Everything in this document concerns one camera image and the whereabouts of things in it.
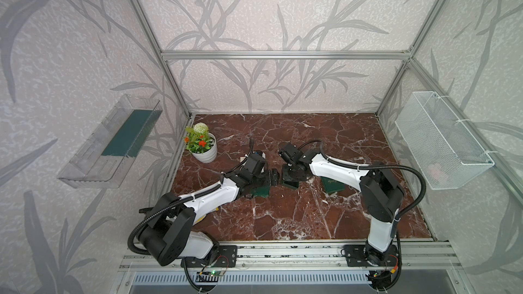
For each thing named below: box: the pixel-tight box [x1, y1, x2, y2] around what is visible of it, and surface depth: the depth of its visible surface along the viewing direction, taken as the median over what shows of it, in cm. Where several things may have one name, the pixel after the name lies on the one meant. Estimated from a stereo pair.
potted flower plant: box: [183, 122, 218, 164], surface depth 93 cm
